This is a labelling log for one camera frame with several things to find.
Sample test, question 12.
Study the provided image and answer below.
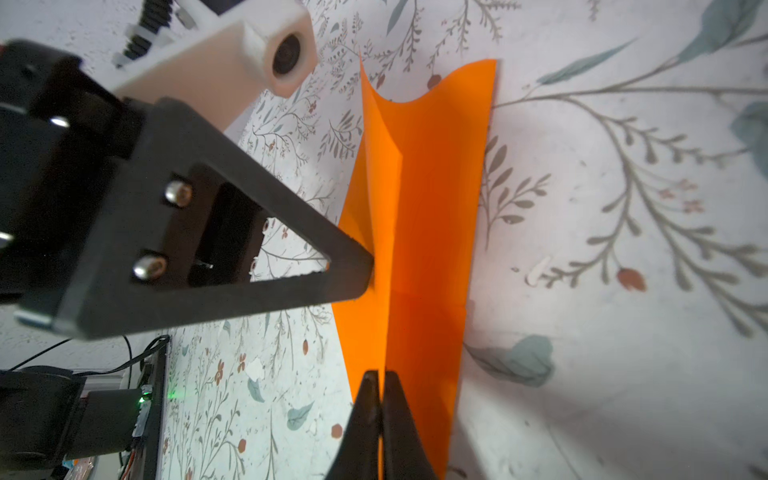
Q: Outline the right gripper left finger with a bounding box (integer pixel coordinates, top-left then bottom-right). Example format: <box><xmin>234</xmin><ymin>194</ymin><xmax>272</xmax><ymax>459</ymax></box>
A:
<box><xmin>325</xmin><ymin>370</ymin><xmax>381</xmax><ymax>480</ymax></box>

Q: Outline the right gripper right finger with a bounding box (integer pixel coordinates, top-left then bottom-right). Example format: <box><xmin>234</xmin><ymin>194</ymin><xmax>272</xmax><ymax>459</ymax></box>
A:
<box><xmin>381</xmin><ymin>370</ymin><xmax>438</xmax><ymax>480</ymax></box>

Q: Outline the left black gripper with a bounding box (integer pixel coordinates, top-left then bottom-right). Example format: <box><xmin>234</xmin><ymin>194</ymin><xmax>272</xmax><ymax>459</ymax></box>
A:
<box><xmin>1</xmin><ymin>39</ymin><xmax>374</xmax><ymax>340</ymax></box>

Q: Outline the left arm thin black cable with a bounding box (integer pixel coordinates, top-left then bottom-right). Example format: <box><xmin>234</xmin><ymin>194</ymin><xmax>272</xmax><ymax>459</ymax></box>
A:
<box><xmin>5</xmin><ymin>334</ymin><xmax>172</xmax><ymax>379</ymax></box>

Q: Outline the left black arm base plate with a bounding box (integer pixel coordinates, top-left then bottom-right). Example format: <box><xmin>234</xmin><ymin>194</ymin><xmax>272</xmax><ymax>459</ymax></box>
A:
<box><xmin>119</xmin><ymin>335</ymin><xmax>171</xmax><ymax>480</ymax></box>

